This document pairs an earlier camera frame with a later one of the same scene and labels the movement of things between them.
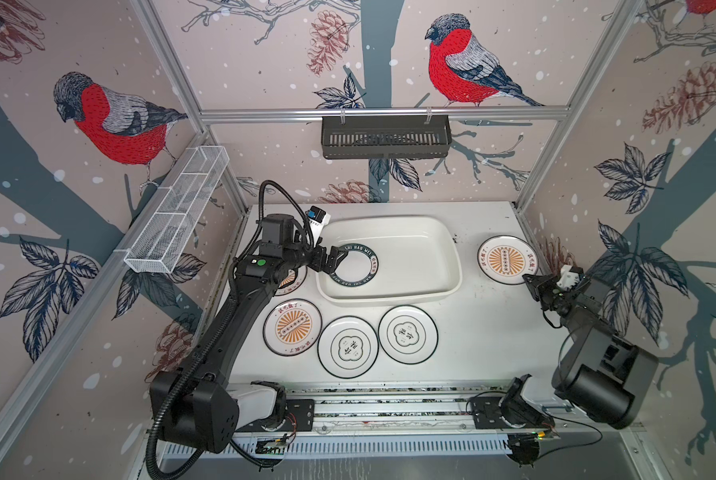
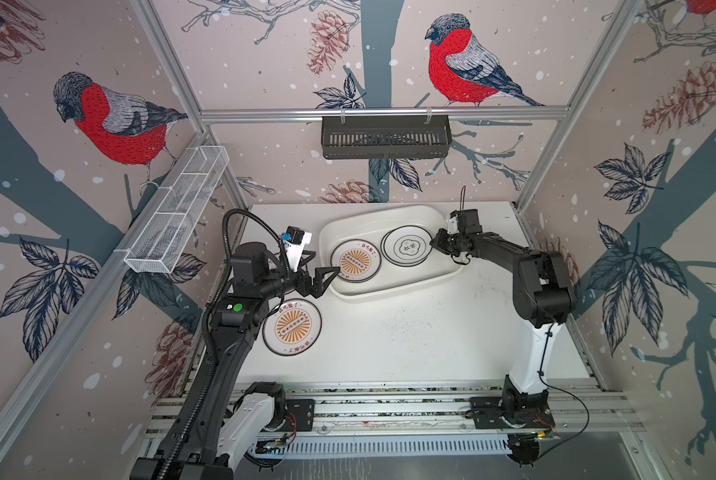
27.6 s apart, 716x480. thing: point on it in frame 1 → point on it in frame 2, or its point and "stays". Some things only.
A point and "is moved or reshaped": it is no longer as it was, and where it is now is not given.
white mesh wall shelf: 166,234 stays
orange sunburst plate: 505,259 is moved or reshaped
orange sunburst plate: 292,327 stays
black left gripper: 331,260 → 316,287
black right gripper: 543,283 → 440,241
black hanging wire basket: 386,138 stays
